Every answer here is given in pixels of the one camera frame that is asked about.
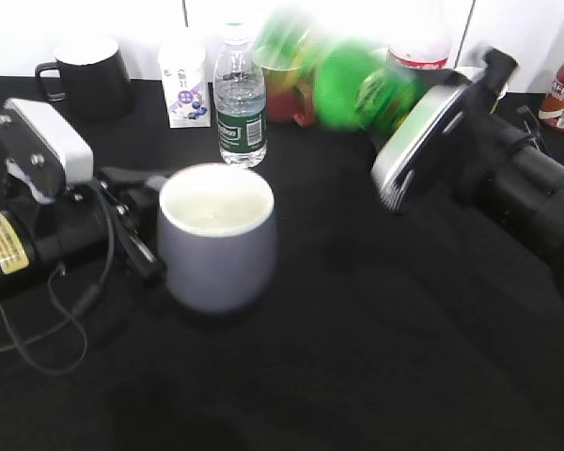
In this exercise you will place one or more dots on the black ceramic mug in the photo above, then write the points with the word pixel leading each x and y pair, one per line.
pixel 94 80

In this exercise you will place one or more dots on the grey ceramic mug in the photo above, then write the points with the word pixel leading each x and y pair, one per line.
pixel 216 233

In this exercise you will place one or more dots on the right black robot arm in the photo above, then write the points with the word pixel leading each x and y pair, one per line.
pixel 536 221

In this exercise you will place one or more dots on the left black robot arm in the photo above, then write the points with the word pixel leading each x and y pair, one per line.
pixel 31 238

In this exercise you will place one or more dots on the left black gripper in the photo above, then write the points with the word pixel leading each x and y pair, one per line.
pixel 118 208

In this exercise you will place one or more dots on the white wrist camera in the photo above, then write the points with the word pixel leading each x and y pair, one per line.
pixel 44 151
pixel 399 161

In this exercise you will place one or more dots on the cola bottle red label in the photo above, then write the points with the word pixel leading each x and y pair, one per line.
pixel 420 46

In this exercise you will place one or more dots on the green soda bottle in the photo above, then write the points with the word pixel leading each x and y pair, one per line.
pixel 355 88

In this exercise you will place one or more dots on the white blueberry milk carton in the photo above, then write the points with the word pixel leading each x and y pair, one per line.
pixel 186 94

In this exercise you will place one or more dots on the red ceramic mug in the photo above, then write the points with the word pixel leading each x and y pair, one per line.
pixel 289 89

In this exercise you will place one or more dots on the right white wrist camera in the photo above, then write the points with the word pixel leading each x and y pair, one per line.
pixel 399 161

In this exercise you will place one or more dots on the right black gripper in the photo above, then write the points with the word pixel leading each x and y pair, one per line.
pixel 474 158

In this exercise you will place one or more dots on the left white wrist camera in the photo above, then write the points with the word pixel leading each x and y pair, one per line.
pixel 44 151

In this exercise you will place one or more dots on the clear cestbon water bottle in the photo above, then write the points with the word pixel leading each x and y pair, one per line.
pixel 240 99

